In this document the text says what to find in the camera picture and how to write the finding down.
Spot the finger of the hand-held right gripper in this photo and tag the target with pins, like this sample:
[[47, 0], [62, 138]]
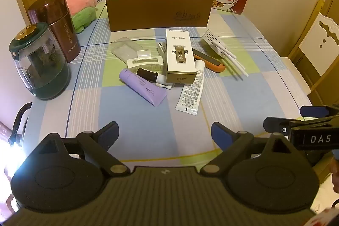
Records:
[[316, 111], [276, 125]]

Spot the red printed cloth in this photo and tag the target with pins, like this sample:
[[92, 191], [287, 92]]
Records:
[[325, 219]]

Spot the brown metal canister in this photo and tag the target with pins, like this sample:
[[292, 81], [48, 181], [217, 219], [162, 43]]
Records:
[[61, 24]]

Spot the checked tablecloth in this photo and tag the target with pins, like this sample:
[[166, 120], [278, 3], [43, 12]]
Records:
[[238, 99]]

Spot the person's right forearm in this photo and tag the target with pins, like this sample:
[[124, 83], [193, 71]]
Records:
[[335, 178]]

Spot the orange utility knife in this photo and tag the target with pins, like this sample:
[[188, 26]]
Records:
[[212, 63]]

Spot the purple cosmetic tube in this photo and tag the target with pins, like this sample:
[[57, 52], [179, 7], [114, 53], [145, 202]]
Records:
[[145, 88]]

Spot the white hair claw clip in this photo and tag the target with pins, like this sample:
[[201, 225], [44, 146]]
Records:
[[144, 59]]

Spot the white wooden chair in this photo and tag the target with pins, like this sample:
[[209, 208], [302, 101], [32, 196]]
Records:
[[323, 51]]

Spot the black curved bar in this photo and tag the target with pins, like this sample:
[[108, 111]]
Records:
[[18, 117]]

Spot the brown cardboard box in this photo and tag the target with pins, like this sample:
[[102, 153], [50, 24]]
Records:
[[159, 14]]

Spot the dark green glass jar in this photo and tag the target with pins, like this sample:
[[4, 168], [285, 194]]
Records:
[[39, 69]]

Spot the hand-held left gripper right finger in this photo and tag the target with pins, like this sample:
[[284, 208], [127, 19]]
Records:
[[219, 136]]

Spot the white holder with sticks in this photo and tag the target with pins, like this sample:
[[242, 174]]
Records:
[[212, 39]]

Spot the small dark bottle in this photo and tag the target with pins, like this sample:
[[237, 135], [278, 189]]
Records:
[[145, 74]]

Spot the white printed tube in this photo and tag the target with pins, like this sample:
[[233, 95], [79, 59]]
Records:
[[190, 93]]

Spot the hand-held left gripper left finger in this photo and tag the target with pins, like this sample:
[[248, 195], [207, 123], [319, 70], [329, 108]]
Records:
[[109, 133]]

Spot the white and gold carton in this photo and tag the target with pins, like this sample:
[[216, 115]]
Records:
[[180, 56]]

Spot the clear plastic box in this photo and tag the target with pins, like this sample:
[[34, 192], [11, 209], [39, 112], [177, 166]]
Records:
[[123, 50]]

